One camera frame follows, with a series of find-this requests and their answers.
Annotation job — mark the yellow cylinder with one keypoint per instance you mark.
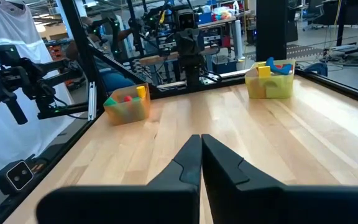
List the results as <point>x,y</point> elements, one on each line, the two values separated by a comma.
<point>141,91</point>

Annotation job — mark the black background robot arm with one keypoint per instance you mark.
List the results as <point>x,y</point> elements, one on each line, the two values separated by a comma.
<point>17,74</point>

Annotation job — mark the person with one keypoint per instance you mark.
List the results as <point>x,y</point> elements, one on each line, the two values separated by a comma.
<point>124,34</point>

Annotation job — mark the translucent yellow bin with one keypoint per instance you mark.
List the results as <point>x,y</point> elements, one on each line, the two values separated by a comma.
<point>278,88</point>

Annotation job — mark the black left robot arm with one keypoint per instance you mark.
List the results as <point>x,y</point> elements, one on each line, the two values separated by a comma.
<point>193,71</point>

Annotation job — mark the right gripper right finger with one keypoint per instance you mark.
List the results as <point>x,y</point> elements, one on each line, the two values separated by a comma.
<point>291,205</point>

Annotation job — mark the translucent orange tray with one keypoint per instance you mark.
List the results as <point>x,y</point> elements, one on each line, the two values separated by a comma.
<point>126,113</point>

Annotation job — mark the black pillar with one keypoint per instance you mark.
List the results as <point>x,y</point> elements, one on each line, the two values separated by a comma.
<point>270,28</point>

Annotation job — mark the silver rail bracket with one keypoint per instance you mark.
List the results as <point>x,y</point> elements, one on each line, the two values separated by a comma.
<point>91,101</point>

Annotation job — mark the white cylinder post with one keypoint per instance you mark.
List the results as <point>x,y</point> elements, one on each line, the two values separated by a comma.
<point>238,39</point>

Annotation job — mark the blue floor object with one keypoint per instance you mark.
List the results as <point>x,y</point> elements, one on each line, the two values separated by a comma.
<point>315,69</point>

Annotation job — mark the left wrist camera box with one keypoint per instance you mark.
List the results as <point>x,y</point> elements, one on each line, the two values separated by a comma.
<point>186,20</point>

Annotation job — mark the blue storage crate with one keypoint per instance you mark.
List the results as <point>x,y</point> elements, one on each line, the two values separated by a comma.
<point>224,66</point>

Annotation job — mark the black frame post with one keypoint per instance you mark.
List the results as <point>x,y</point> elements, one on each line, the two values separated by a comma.
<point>79,46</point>

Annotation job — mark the red cylinder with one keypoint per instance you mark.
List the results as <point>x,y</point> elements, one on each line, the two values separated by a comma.
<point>128,98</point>

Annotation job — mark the black white-faced camera box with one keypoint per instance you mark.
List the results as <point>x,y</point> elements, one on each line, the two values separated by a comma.
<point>19,175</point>

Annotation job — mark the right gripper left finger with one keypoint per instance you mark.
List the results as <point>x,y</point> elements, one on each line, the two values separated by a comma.
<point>120,205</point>

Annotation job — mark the wooden background workbench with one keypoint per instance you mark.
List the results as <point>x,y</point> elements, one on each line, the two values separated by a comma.
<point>154,59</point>

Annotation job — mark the white cloth sheet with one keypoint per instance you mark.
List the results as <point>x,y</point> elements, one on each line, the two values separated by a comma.
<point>11,140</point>

